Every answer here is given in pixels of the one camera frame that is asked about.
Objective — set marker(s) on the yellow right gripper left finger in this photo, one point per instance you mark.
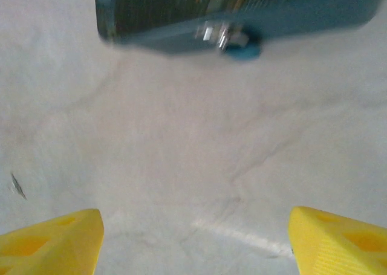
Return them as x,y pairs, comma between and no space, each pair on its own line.
45,247

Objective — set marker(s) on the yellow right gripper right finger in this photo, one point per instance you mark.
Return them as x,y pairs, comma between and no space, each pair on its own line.
338,251

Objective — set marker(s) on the silver box hasp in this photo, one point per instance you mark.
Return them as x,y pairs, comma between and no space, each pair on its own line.
222,34

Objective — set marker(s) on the teal padlock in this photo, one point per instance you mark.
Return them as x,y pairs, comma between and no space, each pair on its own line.
243,49

